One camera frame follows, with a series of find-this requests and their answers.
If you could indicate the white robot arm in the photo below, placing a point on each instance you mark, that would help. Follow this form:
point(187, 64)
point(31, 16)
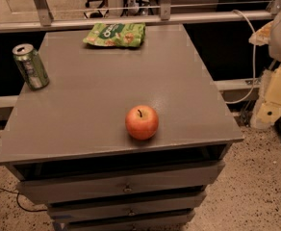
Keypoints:
point(267, 109)

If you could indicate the metal railing frame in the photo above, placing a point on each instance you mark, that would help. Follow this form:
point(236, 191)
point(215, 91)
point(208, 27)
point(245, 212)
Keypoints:
point(55, 15)

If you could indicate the middle drawer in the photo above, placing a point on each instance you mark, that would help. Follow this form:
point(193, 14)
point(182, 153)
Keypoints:
point(128, 206)

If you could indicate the red apple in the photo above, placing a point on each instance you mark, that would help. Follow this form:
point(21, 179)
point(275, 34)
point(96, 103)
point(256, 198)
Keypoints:
point(142, 122)

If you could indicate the drawer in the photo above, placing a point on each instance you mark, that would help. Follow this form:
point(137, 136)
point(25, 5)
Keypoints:
point(135, 223)
point(128, 206)
point(143, 180)

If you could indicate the black office chair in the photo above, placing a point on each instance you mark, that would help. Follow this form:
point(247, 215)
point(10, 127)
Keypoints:
point(95, 8)

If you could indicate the bottom drawer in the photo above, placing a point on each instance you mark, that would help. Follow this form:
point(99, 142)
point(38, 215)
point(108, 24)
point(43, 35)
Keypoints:
point(135, 223)

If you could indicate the green rice chip bag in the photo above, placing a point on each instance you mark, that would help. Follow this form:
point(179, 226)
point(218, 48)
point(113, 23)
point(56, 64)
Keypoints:
point(116, 35)

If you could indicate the top drawer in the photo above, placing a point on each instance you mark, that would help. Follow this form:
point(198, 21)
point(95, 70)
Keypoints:
point(143, 180)

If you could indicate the grey drawer cabinet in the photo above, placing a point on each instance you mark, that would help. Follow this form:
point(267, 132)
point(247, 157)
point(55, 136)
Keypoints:
point(76, 125)

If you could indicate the green soda can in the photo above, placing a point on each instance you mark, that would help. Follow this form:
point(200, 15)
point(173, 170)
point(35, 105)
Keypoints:
point(30, 65)

